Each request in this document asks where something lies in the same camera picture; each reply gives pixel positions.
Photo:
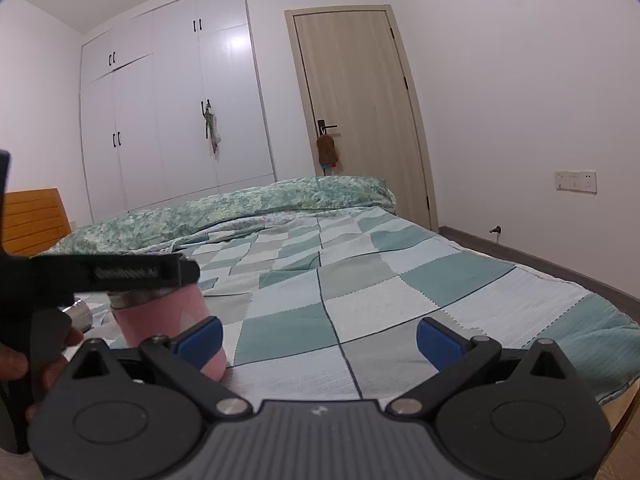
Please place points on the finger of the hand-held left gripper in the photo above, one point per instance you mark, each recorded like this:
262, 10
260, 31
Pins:
125, 273

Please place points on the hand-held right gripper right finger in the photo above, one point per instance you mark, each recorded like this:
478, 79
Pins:
439, 344

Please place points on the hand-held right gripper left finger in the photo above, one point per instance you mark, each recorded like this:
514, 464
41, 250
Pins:
202, 338

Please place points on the pink cup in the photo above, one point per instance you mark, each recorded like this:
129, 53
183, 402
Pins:
150, 325

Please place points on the person's left hand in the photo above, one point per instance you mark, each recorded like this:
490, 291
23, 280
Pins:
14, 362

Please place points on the checkered bed sheet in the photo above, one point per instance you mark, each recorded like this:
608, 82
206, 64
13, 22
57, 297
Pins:
380, 280

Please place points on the wooden bed headboard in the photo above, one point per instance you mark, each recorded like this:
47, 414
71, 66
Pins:
35, 220

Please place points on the green floral duvet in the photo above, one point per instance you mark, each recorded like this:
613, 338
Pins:
240, 205

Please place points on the white wardrobe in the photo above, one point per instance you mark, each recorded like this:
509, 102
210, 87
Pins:
170, 110

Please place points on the green hanging ornament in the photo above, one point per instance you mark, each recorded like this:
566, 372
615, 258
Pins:
212, 127

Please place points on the brown hanging pouch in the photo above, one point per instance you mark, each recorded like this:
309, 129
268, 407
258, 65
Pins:
327, 151

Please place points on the light wooden door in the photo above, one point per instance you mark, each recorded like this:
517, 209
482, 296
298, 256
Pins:
360, 110

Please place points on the black wall plug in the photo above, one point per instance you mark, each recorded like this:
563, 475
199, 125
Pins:
495, 230

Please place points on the white wall socket panel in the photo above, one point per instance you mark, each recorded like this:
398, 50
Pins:
575, 181

